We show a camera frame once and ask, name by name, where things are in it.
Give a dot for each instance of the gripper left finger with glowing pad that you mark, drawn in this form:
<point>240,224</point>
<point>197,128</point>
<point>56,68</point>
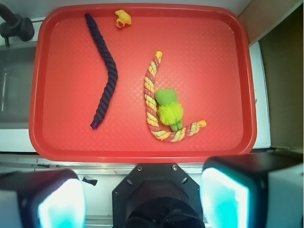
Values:
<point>42,199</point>

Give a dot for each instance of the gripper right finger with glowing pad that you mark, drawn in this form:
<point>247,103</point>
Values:
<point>255,190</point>

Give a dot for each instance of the green plush toy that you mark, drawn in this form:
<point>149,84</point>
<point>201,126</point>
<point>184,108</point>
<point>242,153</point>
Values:
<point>170,111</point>

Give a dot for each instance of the red plastic tray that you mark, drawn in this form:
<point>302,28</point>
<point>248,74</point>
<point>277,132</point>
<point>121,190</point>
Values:
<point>87,101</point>

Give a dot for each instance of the stainless steel sink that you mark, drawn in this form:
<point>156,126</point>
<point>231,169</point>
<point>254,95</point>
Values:
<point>16,73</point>

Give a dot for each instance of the yellow rubber duck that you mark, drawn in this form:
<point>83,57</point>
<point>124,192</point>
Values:
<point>123,18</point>

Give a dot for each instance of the black octagonal mount plate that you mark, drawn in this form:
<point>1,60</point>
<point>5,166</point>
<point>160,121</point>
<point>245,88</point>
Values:
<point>157,196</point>

